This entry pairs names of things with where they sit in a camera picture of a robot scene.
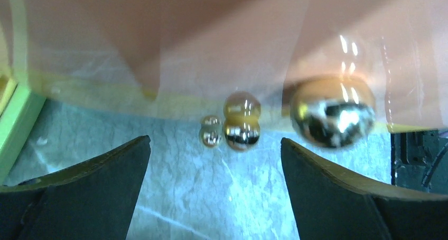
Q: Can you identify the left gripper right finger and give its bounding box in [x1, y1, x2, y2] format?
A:
[281, 138, 447, 239]

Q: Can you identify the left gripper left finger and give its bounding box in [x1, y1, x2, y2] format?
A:
[1, 135, 151, 239]

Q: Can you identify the green plastic tray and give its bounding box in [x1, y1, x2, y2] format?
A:
[1, 85, 46, 183]

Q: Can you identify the cream appliance with orange rim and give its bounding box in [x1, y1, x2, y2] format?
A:
[1, 0, 447, 146]

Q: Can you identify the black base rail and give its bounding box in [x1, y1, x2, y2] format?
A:
[390, 129, 447, 195]

